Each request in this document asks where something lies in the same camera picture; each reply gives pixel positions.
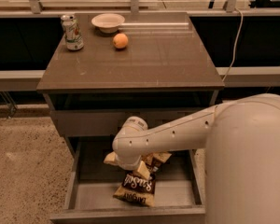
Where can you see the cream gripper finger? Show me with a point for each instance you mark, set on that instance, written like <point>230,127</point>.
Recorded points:
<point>111,159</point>
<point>142,171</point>

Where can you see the white bowl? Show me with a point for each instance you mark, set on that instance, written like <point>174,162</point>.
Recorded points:
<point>108,23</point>

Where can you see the open grey middle drawer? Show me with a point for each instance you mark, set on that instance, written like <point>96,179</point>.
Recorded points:
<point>89,200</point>

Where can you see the grey drawer cabinet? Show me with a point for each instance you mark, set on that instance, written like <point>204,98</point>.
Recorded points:
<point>165,66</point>

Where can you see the grey top drawer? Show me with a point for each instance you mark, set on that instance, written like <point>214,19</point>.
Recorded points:
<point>76,123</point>

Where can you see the brown chip bag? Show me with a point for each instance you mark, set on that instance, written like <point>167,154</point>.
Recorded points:
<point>136,189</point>

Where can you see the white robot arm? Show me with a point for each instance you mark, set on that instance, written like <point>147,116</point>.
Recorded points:
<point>241,140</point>

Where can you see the orange fruit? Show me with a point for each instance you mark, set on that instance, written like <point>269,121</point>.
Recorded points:
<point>120,41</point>

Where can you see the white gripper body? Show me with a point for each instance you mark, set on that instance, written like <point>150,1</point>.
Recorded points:
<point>130,164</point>

